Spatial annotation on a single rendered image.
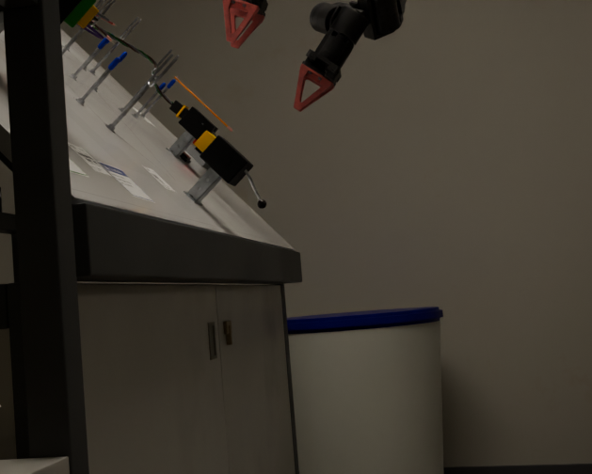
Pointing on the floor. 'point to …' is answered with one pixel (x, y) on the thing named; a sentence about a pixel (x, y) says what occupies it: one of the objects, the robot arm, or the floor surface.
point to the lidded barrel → (368, 391)
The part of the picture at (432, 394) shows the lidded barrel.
